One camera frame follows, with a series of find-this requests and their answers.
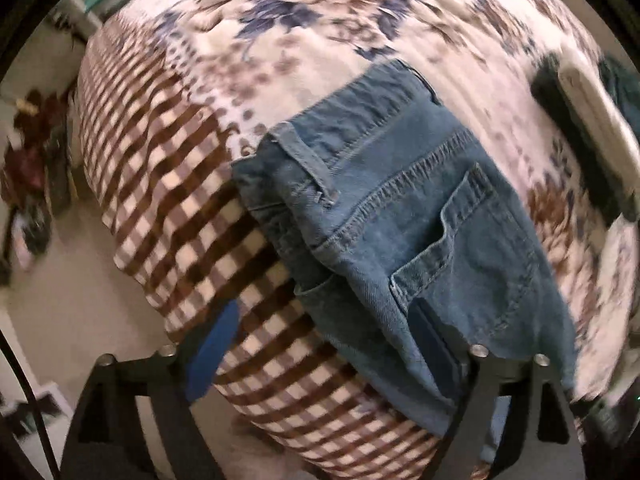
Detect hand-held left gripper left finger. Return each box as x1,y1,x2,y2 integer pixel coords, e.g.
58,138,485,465
60,299,242,480

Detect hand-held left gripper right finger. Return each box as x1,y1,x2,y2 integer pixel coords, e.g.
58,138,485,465
409,304,587,480

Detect blue denim pants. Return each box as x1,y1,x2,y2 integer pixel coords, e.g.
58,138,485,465
231,59,581,438

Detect floral and checkered blanket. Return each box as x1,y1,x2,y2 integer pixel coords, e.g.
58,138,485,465
75,0,640,480

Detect dark red clutter pile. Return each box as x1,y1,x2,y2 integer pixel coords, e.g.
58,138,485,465
0,87,76,283

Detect black cloth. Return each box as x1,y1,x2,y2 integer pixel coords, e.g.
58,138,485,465
530,52,626,226

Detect white cloth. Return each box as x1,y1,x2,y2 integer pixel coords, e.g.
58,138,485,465
556,54,640,193

